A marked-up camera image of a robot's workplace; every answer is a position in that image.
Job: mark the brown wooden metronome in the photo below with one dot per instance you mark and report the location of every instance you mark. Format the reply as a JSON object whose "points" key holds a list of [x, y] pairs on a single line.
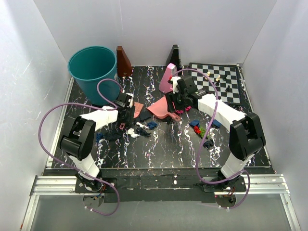
{"points": [[124, 67]]}

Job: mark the dark navy scrap left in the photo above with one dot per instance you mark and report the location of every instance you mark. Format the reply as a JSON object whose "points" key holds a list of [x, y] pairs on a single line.
{"points": [[112, 136]]}

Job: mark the pink hand brush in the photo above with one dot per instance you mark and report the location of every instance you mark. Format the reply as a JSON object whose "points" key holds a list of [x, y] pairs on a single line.
{"points": [[138, 109]]}

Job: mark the blue paper scrap right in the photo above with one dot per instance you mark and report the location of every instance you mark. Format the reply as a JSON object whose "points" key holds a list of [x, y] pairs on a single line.
{"points": [[195, 123]]}

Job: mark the blue scrap far right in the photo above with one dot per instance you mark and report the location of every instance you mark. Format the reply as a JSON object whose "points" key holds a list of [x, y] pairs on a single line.
{"points": [[216, 124]]}

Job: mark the white paper scrap centre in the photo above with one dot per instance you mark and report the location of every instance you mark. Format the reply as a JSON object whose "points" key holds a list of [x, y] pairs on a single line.
{"points": [[142, 126]]}

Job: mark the dark navy scrap centre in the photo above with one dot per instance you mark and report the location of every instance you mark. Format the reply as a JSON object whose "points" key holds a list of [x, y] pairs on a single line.
{"points": [[143, 132]]}

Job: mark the white paper scrap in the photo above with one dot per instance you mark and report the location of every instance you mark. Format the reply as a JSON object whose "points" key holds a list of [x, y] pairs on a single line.
{"points": [[132, 133], [142, 126]]}

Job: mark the blue paper scrap centre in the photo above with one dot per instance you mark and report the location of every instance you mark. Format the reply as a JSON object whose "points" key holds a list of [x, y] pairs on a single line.
{"points": [[152, 125]]}

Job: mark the dark scrap under dustpan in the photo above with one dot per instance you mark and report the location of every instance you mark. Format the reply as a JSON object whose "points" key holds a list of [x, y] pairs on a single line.
{"points": [[143, 116]]}

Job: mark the black metronome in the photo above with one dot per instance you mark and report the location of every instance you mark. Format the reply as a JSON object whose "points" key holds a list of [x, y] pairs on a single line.
{"points": [[174, 56]]}

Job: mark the dark navy scrap lower right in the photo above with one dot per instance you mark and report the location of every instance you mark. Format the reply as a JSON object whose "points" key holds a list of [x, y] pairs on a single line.
{"points": [[208, 144]]}

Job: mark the magenta paper scrap right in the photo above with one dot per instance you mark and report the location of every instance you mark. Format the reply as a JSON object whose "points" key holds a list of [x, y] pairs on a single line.
{"points": [[183, 110]]}

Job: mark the black chess piece lower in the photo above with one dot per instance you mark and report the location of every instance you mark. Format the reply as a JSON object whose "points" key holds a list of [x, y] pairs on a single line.
{"points": [[228, 88]]}

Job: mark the dark scrap near dustpan handle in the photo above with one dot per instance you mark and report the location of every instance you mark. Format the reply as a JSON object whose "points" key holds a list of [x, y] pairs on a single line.
{"points": [[169, 120]]}

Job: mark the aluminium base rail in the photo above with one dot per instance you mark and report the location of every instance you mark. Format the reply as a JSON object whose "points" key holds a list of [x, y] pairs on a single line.
{"points": [[56, 206]]}

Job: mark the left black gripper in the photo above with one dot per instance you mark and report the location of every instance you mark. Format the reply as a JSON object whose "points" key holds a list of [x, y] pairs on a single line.
{"points": [[128, 121]]}

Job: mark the teal plastic waste bin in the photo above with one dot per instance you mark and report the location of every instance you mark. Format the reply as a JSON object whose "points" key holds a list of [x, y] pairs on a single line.
{"points": [[95, 71]]}

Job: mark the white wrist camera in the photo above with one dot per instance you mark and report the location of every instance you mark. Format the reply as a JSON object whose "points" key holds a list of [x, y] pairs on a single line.
{"points": [[129, 100], [174, 82]]}

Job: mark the pink metronome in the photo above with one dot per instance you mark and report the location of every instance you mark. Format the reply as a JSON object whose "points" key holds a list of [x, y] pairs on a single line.
{"points": [[165, 86]]}

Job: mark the blue paper scrap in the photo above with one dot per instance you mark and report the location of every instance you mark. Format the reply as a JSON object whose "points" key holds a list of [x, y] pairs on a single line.
{"points": [[195, 123], [152, 125]]}

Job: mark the black white chessboard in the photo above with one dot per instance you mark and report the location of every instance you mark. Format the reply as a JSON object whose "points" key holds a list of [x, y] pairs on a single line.
{"points": [[203, 81]]}

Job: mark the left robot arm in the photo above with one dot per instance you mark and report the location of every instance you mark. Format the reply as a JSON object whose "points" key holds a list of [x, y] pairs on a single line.
{"points": [[78, 133]]}

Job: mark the dark navy scrap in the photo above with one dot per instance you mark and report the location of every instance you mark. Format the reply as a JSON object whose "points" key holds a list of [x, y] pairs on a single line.
{"points": [[112, 136], [143, 132], [208, 144]]}

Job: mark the white paper scrap lower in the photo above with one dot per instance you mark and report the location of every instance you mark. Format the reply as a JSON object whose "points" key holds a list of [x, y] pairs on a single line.
{"points": [[132, 133]]}

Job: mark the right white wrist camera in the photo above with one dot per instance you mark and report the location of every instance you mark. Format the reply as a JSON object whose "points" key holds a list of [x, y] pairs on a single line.
{"points": [[174, 82]]}

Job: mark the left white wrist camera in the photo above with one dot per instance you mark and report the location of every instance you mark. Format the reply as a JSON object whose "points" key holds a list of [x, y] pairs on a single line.
{"points": [[129, 100]]}

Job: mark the pink dustpan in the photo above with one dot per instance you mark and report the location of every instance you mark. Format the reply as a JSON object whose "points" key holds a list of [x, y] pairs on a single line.
{"points": [[159, 110]]}

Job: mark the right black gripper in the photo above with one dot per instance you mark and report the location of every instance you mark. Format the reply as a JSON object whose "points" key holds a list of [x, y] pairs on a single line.
{"points": [[170, 97]]}

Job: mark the red paper scrap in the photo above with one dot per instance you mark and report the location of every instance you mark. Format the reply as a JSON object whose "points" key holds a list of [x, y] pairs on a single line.
{"points": [[197, 129]]}

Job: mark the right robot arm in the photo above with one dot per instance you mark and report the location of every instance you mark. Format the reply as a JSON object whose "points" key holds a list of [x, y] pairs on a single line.
{"points": [[246, 136]]}

